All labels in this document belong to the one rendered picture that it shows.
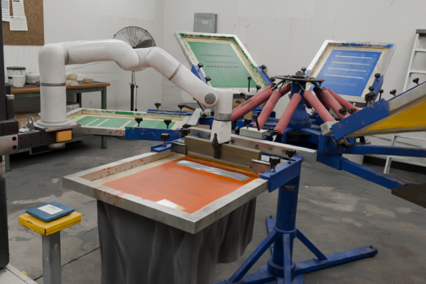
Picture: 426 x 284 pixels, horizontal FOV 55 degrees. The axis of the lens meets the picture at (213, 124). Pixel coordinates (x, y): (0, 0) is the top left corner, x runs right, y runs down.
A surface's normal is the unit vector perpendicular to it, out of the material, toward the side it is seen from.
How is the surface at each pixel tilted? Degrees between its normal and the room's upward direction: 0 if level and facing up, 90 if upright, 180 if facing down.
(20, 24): 87
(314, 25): 90
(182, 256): 94
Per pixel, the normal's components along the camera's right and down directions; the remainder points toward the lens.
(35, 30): 0.83, 0.15
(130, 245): -0.50, 0.20
